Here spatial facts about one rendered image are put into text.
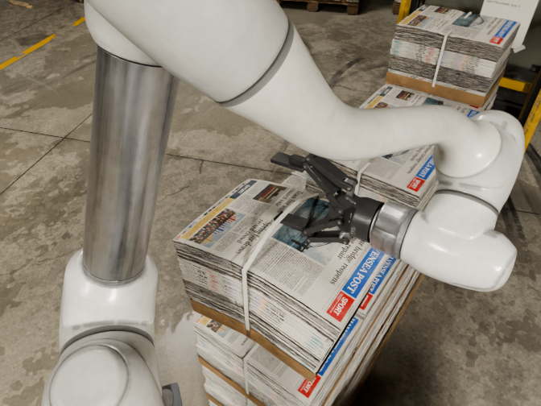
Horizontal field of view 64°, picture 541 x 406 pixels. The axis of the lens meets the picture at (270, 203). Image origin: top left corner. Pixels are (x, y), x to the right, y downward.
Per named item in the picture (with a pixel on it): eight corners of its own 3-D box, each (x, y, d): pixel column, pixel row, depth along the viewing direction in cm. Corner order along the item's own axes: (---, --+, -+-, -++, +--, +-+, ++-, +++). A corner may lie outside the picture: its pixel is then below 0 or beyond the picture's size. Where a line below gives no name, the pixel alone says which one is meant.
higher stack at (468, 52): (350, 259, 242) (393, 23, 157) (373, 229, 261) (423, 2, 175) (416, 292, 226) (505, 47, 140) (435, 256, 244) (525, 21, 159)
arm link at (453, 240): (402, 270, 76) (430, 204, 78) (496, 308, 68) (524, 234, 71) (394, 255, 67) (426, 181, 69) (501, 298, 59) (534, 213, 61)
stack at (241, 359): (213, 441, 171) (187, 321, 116) (350, 258, 243) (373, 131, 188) (296, 507, 155) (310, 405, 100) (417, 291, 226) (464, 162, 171)
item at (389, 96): (353, 116, 153) (354, 113, 152) (386, 85, 171) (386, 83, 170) (459, 149, 137) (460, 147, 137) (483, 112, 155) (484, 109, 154)
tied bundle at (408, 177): (301, 205, 152) (305, 151, 137) (342, 165, 170) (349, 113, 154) (402, 253, 135) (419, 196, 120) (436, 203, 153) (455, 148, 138)
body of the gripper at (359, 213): (370, 216, 70) (320, 198, 74) (366, 254, 75) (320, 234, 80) (389, 192, 75) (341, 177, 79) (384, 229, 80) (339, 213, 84)
